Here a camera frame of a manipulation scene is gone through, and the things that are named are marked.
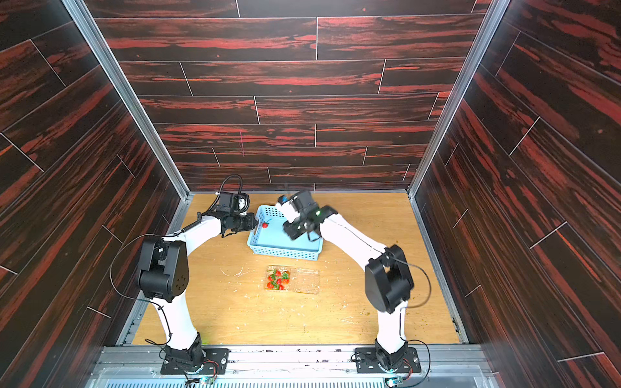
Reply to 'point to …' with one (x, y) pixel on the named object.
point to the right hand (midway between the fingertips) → (293, 225)
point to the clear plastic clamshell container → (291, 279)
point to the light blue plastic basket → (270, 236)
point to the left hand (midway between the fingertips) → (258, 221)
